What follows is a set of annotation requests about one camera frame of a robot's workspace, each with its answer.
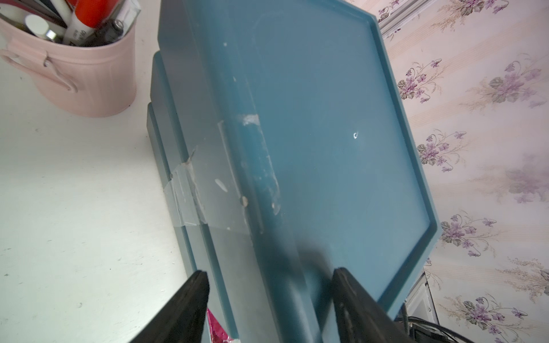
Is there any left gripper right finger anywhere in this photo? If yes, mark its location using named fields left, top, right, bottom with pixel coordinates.
left=331, top=267, right=413, bottom=343

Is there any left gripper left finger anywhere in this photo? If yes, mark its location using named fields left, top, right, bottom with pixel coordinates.
left=131, top=270, right=210, bottom=343

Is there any magenta flower seed bag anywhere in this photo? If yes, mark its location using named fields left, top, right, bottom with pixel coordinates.
left=206, top=309, right=240, bottom=343

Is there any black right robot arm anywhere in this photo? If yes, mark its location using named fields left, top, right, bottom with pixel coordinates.
left=396, top=317, right=473, bottom=343

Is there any teal three-drawer cabinet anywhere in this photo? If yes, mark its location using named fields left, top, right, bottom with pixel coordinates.
left=149, top=1, right=440, bottom=342

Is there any pink pen cup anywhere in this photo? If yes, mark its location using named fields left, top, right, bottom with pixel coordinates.
left=1, top=21, right=137, bottom=117

